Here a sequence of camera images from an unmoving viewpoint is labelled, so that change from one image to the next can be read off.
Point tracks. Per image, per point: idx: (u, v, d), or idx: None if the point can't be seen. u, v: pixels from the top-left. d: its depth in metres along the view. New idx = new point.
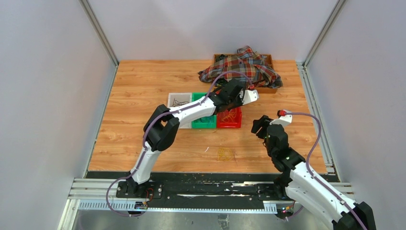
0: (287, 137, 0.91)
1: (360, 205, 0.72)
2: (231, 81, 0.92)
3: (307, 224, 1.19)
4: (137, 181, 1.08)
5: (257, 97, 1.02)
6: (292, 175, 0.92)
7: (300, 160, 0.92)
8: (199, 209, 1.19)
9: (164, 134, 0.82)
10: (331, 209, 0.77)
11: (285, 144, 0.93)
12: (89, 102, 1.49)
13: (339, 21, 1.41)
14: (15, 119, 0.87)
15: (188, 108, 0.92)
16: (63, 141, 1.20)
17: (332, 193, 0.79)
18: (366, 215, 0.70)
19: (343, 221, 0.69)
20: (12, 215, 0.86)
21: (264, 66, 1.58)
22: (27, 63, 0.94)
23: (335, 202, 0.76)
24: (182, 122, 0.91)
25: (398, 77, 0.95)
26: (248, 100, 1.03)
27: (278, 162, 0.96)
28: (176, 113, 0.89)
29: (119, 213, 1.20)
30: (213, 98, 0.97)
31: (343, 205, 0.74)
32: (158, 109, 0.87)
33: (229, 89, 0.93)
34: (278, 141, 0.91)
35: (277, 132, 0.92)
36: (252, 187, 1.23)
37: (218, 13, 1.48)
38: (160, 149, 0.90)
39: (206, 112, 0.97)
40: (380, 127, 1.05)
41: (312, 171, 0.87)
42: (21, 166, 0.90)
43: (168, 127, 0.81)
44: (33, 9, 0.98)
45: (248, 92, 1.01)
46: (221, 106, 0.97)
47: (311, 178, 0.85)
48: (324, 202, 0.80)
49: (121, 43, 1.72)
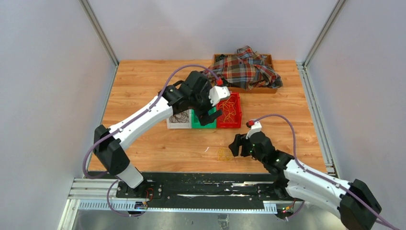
0: (270, 141, 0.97)
1: (355, 183, 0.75)
2: (192, 74, 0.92)
3: (306, 224, 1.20)
4: (131, 187, 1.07)
5: (227, 94, 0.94)
6: (286, 176, 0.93)
7: (290, 158, 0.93)
8: (199, 209, 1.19)
9: (110, 159, 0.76)
10: (330, 195, 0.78)
11: (271, 147, 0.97)
12: (89, 102, 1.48)
13: (340, 21, 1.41)
14: (15, 119, 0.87)
15: (133, 120, 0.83)
16: (63, 141, 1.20)
17: (326, 180, 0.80)
18: (362, 191, 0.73)
19: (343, 203, 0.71)
20: (12, 216, 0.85)
21: (264, 66, 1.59)
22: (27, 63, 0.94)
23: (331, 188, 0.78)
24: (132, 138, 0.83)
25: (398, 77, 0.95)
26: (217, 98, 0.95)
27: (270, 166, 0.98)
28: (118, 133, 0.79)
29: (119, 214, 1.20)
30: (171, 92, 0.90)
31: (339, 188, 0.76)
32: (95, 132, 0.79)
33: (191, 82, 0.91)
34: (263, 146, 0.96)
35: (260, 137, 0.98)
36: (252, 187, 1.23)
37: (218, 13, 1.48)
38: (116, 171, 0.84)
39: (161, 116, 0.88)
40: (380, 127, 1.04)
41: (302, 165, 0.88)
42: (21, 166, 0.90)
43: (110, 151, 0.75)
44: (32, 10, 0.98)
45: (216, 88, 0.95)
46: (181, 100, 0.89)
47: (303, 172, 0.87)
48: (322, 191, 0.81)
49: (121, 43, 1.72)
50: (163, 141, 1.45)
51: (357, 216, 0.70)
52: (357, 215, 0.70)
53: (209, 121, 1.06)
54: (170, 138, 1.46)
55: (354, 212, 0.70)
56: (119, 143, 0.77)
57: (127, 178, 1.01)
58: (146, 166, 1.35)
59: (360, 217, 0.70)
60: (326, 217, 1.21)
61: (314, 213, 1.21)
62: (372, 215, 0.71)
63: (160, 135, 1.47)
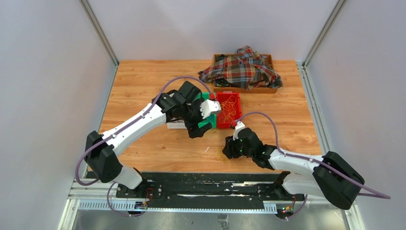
0: (255, 134, 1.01)
1: (326, 155, 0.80)
2: (186, 84, 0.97)
3: (306, 224, 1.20)
4: (131, 188, 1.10)
5: (219, 109, 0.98)
6: (274, 166, 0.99)
7: (274, 149, 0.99)
8: (199, 209, 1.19)
9: (102, 166, 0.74)
10: (309, 172, 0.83)
11: (257, 140, 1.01)
12: (89, 102, 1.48)
13: (340, 21, 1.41)
14: (15, 120, 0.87)
15: (127, 127, 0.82)
16: (63, 141, 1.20)
17: (302, 158, 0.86)
18: (335, 162, 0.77)
19: (317, 174, 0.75)
20: (11, 216, 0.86)
21: (264, 66, 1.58)
22: (27, 64, 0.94)
23: (307, 164, 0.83)
24: (124, 145, 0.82)
25: (398, 77, 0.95)
26: (208, 111, 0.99)
27: (258, 159, 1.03)
28: (111, 139, 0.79)
29: (119, 213, 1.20)
30: (164, 99, 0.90)
31: (313, 162, 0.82)
32: (88, 138, 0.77)
33: (184, 92, 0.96)
34: (250, 140, 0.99)
35: (246, 132, 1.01)
36: (252, 187, 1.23)
37: (218, 13, 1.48)
38: (107, 179, 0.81)
39: (155, 122, 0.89)
40: (380, 127, 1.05)
41: (283, 150, 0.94)
42: (21, 166, 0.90)
43: (102, 158, 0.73)
44: (32, 11, 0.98)
45: (208, 102, 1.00)
46: (175, 108, 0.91)
47: (285, 156, 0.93)
48: (301, 170, 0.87)
49: (121, 43, 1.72)
50: (163, 141, 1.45)
51: (333, 186, 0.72)
52: (333, 184, 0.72)
53: (197, 134, 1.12)
54: (170, 138, 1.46)
55: (329, 181, 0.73)
56: (111, 149, 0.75)
57: (124, 181, 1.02)
58: (147, 165, 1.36)
59: (336, 187, 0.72)
60: (326, 217, 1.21)
61: (314, 213, 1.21)
62: (351, 185, 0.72)
63: (160, 135, 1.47)
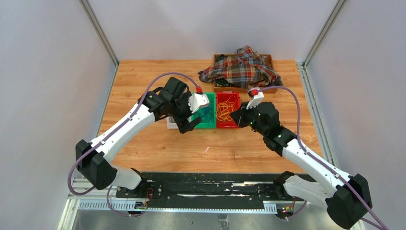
0: (278, 115, 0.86)
1: (355, 178, 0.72)
2: (171, 80, 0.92)
3: (306, 224, 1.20)
4: (131, 188, 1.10)
5: (206, 101, 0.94)
6: (284, 153, 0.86)
7: (293, 137, 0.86)
8: (199, 209, 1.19)
9: (95, 174, 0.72)
10: (324, 182, 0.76)
11: (276, 121, 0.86)
12: (89, 102, 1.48)
13: (339, 21, 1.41)
14: (15, 120, 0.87)
15: (115, 132, 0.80)
16: (64, 142, 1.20)
17: (325, 168, 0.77)
18: (361, 187, 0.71)
19: (337, 195, 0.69)
20: (12, 216, 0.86)
21: (264, 66, 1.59)
22: (27, 64, 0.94)
23: (329, 177, 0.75)
24: (115, 150, 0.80)
25: (398, 77, 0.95)
26: (196, 105, 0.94)
27: (269, 140, 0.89)
28: (100, 145, 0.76)
29: (119, 213, 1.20)
30: (150, 98, 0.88)
31: (338, 178, 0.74)
32: (77, 147, 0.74)
33: (170, 88, 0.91)
34: (269, 119, 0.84)
35: (268, 108, 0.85)
36: (252, 187, 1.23)
37: (218, 13, 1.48)
38: (104, 186, 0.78)
39: (144, 123, 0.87)
40: (380, 127, 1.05)
41: (305, 147, 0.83)
42: (21, 166, 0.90)
43: (94, 166, 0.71)
44: (32, 12, 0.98)
45: (196, 96, 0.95)
46: (162, 106, 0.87)
47: (304, 154, 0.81)
48: (317, 176, 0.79)
49: (121, 43, 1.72)
50: (163, 141, 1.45)
51: (348, 210, 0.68)
52: (349, 209, 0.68)
53: (189, 129, 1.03)
54: (170, 138, 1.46)
55: (347, 206, 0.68)
56: (102, 156, 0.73)
57: (125, 183, 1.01)
58: (147, 166, 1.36)
59: (350, 211, 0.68)
60: (327, 217, 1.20)
61: (314, 213, 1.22)
62: (363, 211, 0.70)
63: (160, 135, 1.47)
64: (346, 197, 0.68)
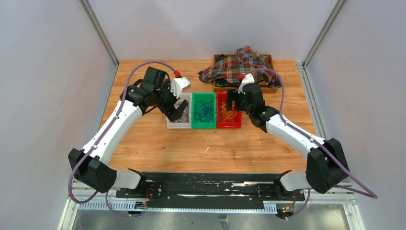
0: (261, 92, 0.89)
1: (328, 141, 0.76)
2: (150, 70, 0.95)
3: (306, 224, 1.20)
4: (131, 188, 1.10)
5: (187, 83, 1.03)
6: (267, 128, 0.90)
7: (276, 113, 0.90)
8: (199, 209, 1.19)
9: (95, 177, 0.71)
10: (302, 148, 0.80)
11: (261, 98, 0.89)
12: (89, 102, 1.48)
13: (339, 21, 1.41)
14: (14, 120, 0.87)
15: (105, 133, 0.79)
16: (63, 142, 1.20)
17: (302, 135, 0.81)
18: (333, 148, 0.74)
19: (310, 155, 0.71)
20: (11, 216, 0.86)
21: (264, 66, 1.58)
22: (26, 64, 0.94)
23: (305, 142, 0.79)
24: (109, 152, 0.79)
25: (398, 77, 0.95)
26: (180, 89, 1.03)
27: (254, 117, 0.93)
28: (94, 150, 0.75)
29: (118, 213, 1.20)
30: (132, 92, 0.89)
31: (313, 142, 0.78)
32: (70, 157, 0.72)
33: (150, 79, 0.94)
34: (253, 95, 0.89)
35: (252, 86, 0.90)
36: (252, 187, 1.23)
37: (218, 13, 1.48)
38: (106, 189, 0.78)
39: (131, 119, 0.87)
40: (380, 126, 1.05)
41: (285, 119, 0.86)
42: (20, 167, 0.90)
43: (92, 171, 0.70)
44: (32, 12, 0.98)
45: (176, 80, 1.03)
46: (147, 97, 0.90)
47: (285, 125, 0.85)
48: (298, 146, 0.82)
49: (121, 43, 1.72)
50: (163, 141, 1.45)
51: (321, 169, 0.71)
52: (322, 168, 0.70)
53: (177, 114, 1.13)
54: (170, 138, 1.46)
55: (321, 164, 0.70)
56: (98, 160, 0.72)
57: (124, 183, 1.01)
58: (147, 166, 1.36)
59: (323, 170, 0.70)
60: (327, 218, 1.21)
61: (314, 213, 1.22)
62: (338, 174, 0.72)
63: (160, 136, 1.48)
64: (320, 156, 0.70)
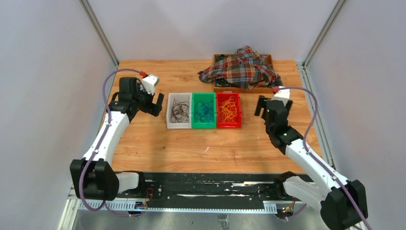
0: (286, 113, 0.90)
1: (353, 183, 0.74)
2: (122, 80, 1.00)
3: (307, 225, 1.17)
4: (134, 186, 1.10)
5: (155, 77, 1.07)
6: (287, 151, 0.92)
7: (298, 137, 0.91)
8: (199, 209, 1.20)
9: (104, 181, 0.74)
10: (321, 183, 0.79)
11: (284, 119, 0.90)
12: (89, 102, 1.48)
13: (339, 21, 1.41)
14: (15, 120, 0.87)
15: (102, 139, 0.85)
16: (64, 142, 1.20)
17: (324, 169, 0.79)
18: (357, 193, 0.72)
19: (331, 196, 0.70)
20: (12, 216, 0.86)
21: (264, 66, 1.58)
22: (27, 64, 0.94)
23: (326, 178, 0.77)
24: (109, 155, 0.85)
25: (398, 77, 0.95)
26: (151, 86, 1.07)
27: (275, 137, 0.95)
28: (95, 155, 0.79)
29: (115, 213, 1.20)
30: (115, 105, 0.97)
31: (335, 180, 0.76)
32: (73, 167, 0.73)
33: (126, 88, 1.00)
34: (278, 115, 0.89)
35: (277, 106, 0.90)
36: (252, 187, 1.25)
37: (218, 13, 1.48)
38: (113, 194, 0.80)
39: (122, 125, 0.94)
40: (380, 126, 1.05)
41: (308, 147, 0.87)
42: (21, 166, 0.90)
43: (100, 174, 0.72)
44: (32, 12, 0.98)
45: (145, 79, 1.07)
46: (131, 106, 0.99)
47: (306, 154, 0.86)
48: (316, 178, 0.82)
49: (120, 43, 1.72)
50: (163, 141, 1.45)
51: (339, 211, 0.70)
52: (340, 210, 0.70)
53: (159, 109, 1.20)
54: (170, 138, 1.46)
55: (339, 207, 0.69)
56: (103, 162, 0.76)
57: (126, 185, 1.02)
58: (146, 166, 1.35)
59: (340, 212, 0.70)
60: None
61: (314, 213, 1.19)
62: (355, 218, 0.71)
63: (160, 136, 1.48)
64: (340, 200, 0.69)
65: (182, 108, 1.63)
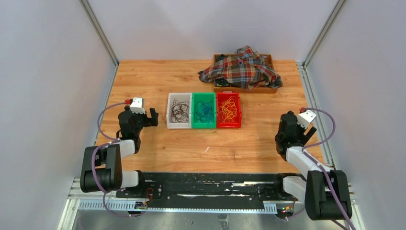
0: (294, 126, 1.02)
1: (335, 171, 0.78)
2: (121, 119, 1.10)
3: (307, 224, 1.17)
4: (133, 185, 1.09)
5: (140, 100, 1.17)
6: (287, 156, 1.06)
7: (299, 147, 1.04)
8: (200, 209, 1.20)
9: (112, 161, 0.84)
10: None
11: (291, 131, 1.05)
12: (89, 102, 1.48)
13: (339, 21, 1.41)
14: (13, 120, 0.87)
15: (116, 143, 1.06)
16: (63, 142, 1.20)
17: (312, 161, 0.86)
18: (338, 181, 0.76)
19: (310, 175, 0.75)
20: (11, 216, 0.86)
21: (264, 66, 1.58)
22: (26, 64, 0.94)
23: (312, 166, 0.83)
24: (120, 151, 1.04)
25: (398, 77, 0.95)
26: (140, 108, 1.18)
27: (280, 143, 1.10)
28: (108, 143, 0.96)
29: (114, 214, 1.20)
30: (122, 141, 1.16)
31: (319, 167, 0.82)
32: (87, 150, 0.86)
33: (127, 126, 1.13)
34: (287, 125, 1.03)
35: (289, 118, 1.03)
36: (252, 187, 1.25)
37: (218, 13, 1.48)
38: (118, 184, 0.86)
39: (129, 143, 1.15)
40: (380, 126, 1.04)
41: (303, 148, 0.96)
42: (20, 166, 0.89)
43: (110, 153, 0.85)
44: (31, 12, 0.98)
45: (133, 105, 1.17)
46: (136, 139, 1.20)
47: (301, 152, 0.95)
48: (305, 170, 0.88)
49: (121, 43, 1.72)
50: (163, 141, 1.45)
51: (317, 193, 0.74)
52: (317, 191, 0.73)
53: (156, 118, 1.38)
54: (170, 138, 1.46)
55: (316, 187, 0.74)
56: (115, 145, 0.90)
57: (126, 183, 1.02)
58: (146, 166, 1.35)
59: (318, 196, 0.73)
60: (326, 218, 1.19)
61: None
62: (333, 209, 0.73)
63: (160, 135, 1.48)
64: (317, 179, 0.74)
65: (182, 108, 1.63)
